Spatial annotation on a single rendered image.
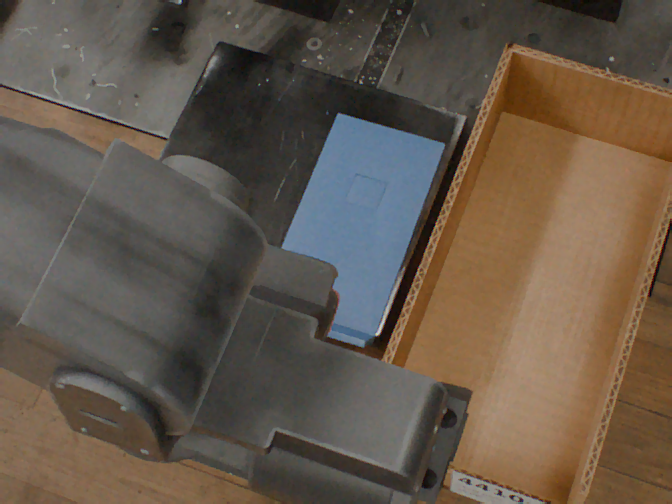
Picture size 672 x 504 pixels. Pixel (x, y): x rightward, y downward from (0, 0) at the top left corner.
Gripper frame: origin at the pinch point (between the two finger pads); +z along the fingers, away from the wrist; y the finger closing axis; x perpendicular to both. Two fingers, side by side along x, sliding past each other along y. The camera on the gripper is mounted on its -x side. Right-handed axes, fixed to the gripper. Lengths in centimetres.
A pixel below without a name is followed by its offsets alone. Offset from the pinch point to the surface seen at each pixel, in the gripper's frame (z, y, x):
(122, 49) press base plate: 17.4, 12.3, 19.0
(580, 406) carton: 9.3, 0.4, -16.1
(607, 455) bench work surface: 8.7, -1.7, -18.3
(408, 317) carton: 3.5, 2.7, -5.8
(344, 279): 9.0, 3.1, -1.1
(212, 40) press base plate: 18.6, 14.7, 13.6
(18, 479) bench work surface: 3.2, -12.9, 12.3
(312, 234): 10.1, 4.9, 1.7
